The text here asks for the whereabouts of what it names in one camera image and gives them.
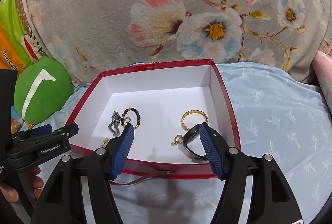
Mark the red cardboard box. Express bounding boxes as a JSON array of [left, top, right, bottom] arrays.
[[63, 59, 240, 185]]

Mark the colourful cartoon printed sheet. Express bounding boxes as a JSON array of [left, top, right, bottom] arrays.
[[0, 0, 51, 71]]

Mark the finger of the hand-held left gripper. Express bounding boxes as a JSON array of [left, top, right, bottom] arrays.
[[12, 124, 52, 143], [7, 122, 79, 171]]

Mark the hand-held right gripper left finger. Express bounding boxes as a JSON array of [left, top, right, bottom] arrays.
[[31, 124, 135, 224]]

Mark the person's left hand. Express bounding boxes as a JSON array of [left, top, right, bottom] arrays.
[[0, 166, 45, 204]]

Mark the silver wrist watch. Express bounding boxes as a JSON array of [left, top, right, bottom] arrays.
[[107, 111, 122, 136]]

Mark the light blue bed sheet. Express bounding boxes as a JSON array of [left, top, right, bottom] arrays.
[[10, 61, 332, 224]]

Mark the black wrist watch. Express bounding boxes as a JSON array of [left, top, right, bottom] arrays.
[[182, 124, 208, 162]]

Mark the pink printed cloth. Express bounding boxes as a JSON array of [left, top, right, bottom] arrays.
[[312, 51, 332, 112]]

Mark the gold chain bracelet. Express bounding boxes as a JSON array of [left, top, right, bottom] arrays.
[[180, 109, 209, 132]]

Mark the green round pillow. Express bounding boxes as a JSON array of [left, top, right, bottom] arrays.
[[13, 56, 73, 125]]

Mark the grey floral pillow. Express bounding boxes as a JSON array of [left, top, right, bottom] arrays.
[[21, 0, 332, 85]]

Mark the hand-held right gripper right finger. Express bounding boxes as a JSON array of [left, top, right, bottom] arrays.
[[198, 122, 303, 224]]

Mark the black beaded bracelet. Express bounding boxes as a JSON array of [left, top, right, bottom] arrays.
[[121, 107, 144, 131]]

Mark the small gold earring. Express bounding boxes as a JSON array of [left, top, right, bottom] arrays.
[[171, 135, 185, 147]]

